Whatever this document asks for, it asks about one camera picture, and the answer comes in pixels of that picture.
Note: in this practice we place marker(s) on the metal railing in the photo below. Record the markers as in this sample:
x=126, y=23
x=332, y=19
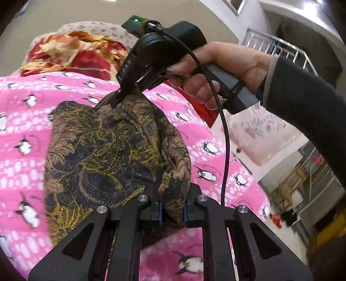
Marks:
x=283, y=46

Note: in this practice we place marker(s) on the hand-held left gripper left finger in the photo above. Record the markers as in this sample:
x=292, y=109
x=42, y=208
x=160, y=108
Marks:
x=159, y=214

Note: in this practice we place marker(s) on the white floral sheet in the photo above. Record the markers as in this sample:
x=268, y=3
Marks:
x=256, y=129

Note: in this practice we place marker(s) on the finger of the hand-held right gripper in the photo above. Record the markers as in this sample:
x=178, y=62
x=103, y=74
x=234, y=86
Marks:
x=116, y=97

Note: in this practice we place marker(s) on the pink penguin print blanket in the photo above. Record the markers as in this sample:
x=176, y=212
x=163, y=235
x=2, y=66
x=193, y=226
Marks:
x=27, y=121

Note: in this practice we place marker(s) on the person's right forearm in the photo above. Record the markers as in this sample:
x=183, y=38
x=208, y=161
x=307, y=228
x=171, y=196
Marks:
x=302, y=94

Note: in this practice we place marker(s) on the wooden chair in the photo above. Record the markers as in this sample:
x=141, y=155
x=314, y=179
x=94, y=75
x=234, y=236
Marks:
x=287, y=189

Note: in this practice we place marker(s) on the red cloth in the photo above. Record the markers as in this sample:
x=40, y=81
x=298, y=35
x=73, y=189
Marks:
x=202, y=111

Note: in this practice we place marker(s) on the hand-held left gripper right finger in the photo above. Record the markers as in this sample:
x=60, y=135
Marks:
x=186, y=216

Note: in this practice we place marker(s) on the white dotted pillow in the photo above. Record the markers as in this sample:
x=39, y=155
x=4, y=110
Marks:
x=102, y=28

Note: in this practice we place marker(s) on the brown patterned garment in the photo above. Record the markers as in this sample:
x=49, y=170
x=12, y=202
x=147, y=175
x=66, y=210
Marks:
x=108, y=140

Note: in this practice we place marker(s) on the red floral quilt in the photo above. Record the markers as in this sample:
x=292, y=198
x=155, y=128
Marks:
x=89, y=60

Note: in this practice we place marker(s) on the person's right hand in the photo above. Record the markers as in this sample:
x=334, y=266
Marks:
x=229, y=59

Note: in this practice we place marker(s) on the small red object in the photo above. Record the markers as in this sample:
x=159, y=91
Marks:
x=275, y=219

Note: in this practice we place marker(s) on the yellow object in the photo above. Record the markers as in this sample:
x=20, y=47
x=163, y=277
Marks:
x=325, y=237

